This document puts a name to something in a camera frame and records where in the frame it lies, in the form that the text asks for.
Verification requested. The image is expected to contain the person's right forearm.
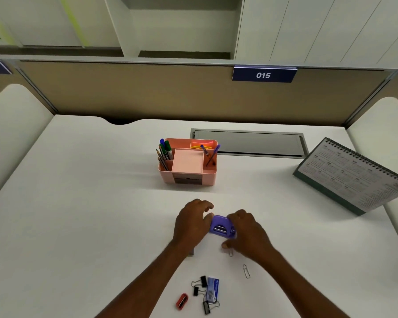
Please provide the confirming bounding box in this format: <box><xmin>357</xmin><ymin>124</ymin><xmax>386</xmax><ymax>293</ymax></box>
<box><xmin>257</xmin><ymin>248</ymin><xmax>351</xmax><ymax>318</ymax></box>

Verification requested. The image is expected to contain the person's left forearm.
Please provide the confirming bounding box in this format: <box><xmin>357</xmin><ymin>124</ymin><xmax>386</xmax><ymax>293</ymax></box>
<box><xmin>94</xmin><ymin>243</ymin><xmax>190</xmax><ymax>318</ymax></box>

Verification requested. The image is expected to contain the blue staple box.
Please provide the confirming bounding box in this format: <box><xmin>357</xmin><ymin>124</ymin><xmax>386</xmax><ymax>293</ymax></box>
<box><xmin>207</xmin><ymin>277</ymin><xmax>219</xmax><ymax>302</ymax></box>

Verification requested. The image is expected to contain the purple hole punch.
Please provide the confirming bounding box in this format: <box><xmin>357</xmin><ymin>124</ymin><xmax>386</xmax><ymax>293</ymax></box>
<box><xmin>209</xmin><ymin>215</ymin><xmax>237</xmax><ymax>239</ymax></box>

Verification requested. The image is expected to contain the orange sticky note pad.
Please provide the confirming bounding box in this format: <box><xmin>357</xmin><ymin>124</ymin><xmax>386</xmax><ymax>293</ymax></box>
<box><xmin>191</xmin><ymin>140</ymin><xmax>217</xmax><ymax>150</ymax></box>

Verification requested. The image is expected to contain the white panelled cabinet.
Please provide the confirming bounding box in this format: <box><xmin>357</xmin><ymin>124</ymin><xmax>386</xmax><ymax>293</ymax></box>
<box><xmin>234</xmin><ymin>0</ymin><xmax>398</xmax><ymax>70</ymax></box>

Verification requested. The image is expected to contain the white open shelf unit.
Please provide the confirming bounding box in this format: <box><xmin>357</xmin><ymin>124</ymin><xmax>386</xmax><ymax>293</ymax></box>
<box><xmin>0</xmin><ymin>0</ymin><xmax>245</xmax><ymax>60</ymax></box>

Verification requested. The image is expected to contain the purple gel pen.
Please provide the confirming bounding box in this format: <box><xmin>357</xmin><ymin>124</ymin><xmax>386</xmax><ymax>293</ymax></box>
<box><xmin>205</xmin><ymin>144</ymin><xmax>221</xmax><ymax>168</ymax></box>

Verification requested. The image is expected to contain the grey cable tray cover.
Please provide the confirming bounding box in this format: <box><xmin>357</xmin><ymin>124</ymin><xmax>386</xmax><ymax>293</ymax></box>
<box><xmin>190</xmin><ymin>128</ymin><xmax>309</xmax><ymax>159</ymax></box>

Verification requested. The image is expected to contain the green spiral desk calendar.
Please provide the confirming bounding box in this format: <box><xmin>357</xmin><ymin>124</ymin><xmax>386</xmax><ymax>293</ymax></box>
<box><xmin>292</xmin><ymin>137</ymin><xmax>398</xmax><ymax>216</ymax></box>

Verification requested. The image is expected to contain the person's right hand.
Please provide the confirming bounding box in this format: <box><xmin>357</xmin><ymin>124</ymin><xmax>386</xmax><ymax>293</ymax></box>
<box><xmin>221</xmin><ymin>209</ymin><xmax>275</xmax><ymax>263</ymax></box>

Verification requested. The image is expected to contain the person's left hand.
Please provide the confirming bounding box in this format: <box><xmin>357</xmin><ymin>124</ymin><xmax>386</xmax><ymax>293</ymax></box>
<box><xmin>172</xmin><ymin>199</ymin><xmax>215</xmax><ymax>251</ymax></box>

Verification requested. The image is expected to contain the white side divider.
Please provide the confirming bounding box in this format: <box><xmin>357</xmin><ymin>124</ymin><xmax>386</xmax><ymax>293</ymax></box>
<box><xmin>346</xmin><ymin>97</ymin><xmax>398</xmax><ymax>262</ymax></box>
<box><xmin>0</xmin><ymin>83</ymin><xmax>55</xmax><ymax>208</ymax></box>

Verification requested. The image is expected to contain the pink desk organizer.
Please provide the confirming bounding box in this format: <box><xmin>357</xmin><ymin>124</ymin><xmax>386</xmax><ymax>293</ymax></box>
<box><xmin>157</xmin><ymin>138</ymin><xmax>218</xmax><ymax>186</ymax></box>

